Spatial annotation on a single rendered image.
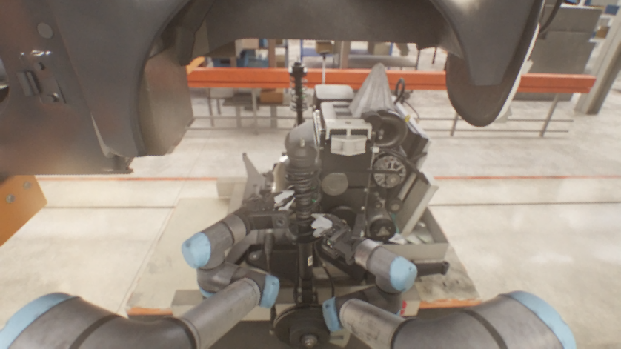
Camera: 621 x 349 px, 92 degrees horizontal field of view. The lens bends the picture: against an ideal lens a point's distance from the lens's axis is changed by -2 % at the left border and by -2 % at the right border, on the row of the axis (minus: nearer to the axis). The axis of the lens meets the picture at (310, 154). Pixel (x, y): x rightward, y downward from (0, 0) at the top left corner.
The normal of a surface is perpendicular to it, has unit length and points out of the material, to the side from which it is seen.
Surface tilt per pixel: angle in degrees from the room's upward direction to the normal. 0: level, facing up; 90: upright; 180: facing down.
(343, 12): 90
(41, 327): 8
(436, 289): 0
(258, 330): 90
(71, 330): 1
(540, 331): 26
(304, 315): 90
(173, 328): 38
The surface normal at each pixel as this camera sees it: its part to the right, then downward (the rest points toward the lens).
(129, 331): 0.40, -0.91
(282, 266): 0.04, -0.77
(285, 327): 0.04, 0.50
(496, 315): -0.06, -0.96
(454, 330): -0.41, -0.86
